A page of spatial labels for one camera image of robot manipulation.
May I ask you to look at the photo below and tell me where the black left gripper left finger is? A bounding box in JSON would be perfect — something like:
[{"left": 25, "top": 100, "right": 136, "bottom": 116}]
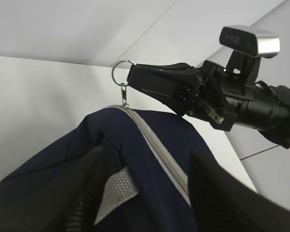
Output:
[{"left": 0, "top": 147, "right": 109, "bottom": 232}]

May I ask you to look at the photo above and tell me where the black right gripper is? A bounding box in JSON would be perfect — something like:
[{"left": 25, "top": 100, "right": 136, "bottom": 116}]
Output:
[{"left": 127, "top": 60, "right": 271, "bottom": 131}]

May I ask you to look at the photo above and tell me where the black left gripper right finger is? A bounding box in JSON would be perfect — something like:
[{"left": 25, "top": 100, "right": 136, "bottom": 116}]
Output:
[{"left": 188, "top": 149, "right": 290, "bottom": 232}]

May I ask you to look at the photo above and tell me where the navy and white lunch bag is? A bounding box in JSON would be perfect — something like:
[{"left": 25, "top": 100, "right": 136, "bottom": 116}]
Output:
[{"left": 0, "top": 105, "right": 212, "bottom": 232}]

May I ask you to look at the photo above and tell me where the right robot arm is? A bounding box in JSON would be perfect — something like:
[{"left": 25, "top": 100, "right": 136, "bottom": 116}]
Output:
[{"left": 127, "top": 61, "right": 290, "bottom": 148}]

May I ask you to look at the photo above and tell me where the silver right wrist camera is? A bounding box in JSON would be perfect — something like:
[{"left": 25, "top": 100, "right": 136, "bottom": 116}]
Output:
[{"left": 218, "top": 25, "right": 280, "bottom": 85}]

